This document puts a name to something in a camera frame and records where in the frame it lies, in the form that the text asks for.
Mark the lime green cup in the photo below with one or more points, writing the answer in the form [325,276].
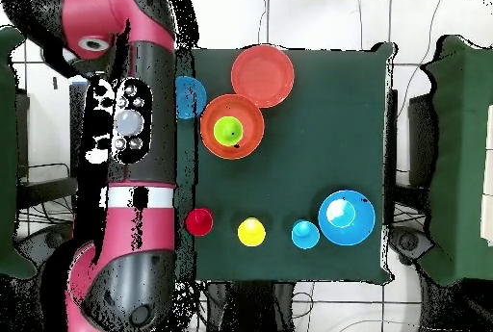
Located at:
[227,132]

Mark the orange bowl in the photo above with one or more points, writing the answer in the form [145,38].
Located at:
[264,74]
[250,116]

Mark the small blue bowl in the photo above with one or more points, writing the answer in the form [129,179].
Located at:
[190,97]

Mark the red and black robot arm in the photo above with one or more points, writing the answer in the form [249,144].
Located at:
[158,228]

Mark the dark green tablecloth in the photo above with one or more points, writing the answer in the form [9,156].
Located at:
[308,155]

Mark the yellow cup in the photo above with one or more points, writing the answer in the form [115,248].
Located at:
[251,234]

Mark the red cup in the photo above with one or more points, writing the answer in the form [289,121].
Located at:
[198,224]

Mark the light blue cup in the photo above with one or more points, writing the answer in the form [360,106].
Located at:
[305,237]

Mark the large blue bowl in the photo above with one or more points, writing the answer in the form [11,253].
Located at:
[358,228]

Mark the green cloth side table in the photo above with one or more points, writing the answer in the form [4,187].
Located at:
[7,155]
[462,155]

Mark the black metal frame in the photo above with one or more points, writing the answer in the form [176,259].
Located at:
[42,189]

